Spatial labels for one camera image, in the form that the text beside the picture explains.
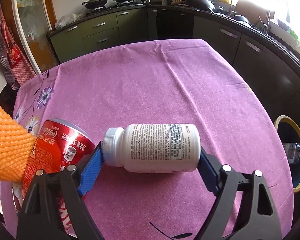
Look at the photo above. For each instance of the yellow rimmed trash bin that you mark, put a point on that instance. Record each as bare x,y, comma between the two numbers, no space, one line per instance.
289,134

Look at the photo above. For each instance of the steel faucet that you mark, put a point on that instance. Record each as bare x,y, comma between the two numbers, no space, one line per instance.
264,24

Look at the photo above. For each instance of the white pill bottle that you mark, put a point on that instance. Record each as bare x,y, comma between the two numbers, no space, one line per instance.
153,148

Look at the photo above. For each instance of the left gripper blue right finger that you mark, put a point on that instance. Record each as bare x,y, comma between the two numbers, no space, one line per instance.
209,169

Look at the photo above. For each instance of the red checked apron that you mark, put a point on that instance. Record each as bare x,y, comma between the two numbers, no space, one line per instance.
13,63

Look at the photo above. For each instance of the green lower cabinets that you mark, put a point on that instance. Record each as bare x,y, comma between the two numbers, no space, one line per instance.
268,67

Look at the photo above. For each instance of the orange foam net sleeve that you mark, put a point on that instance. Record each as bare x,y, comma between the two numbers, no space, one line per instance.
16,144

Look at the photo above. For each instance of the large black wok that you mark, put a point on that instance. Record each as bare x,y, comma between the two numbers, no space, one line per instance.
204,5

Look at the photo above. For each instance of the wooden cutting board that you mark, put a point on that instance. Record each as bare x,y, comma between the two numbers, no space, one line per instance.
251,11

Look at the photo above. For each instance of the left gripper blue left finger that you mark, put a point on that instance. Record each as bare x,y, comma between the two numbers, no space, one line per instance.
91,171

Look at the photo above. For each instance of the pink floral tablecloth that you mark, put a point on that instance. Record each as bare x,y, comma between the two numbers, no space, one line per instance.
160,82

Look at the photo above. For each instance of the crushed red cola can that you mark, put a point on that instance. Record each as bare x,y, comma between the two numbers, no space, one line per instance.
54,183

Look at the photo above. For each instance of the clear plastic water bottle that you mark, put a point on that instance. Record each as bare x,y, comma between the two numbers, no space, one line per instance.
292,151

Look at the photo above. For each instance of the white toothpaste tube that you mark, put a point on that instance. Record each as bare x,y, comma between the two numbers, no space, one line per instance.
17,196

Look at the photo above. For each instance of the black wok on stove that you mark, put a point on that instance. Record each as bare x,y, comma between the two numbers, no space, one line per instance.
94,4

